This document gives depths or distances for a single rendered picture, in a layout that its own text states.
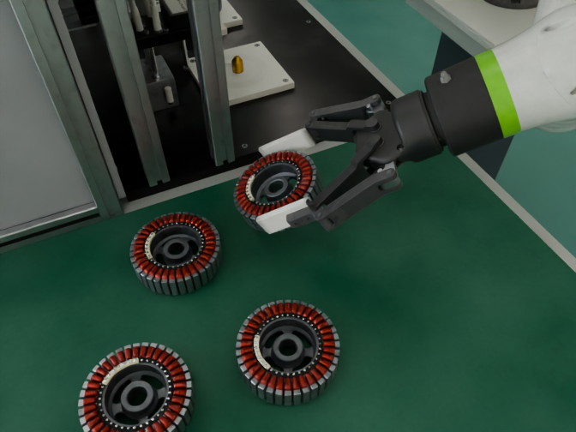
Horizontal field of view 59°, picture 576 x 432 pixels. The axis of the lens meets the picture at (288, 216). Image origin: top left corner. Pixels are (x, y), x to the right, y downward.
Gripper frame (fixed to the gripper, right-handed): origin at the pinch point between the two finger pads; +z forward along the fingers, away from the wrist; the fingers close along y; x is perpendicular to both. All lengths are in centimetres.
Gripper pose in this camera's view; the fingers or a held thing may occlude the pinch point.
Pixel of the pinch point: (276, 183)
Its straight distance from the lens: 63.3
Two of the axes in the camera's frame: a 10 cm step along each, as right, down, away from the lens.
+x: -5.0, -5.4, -6.8
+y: -0.1, -7.8, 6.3
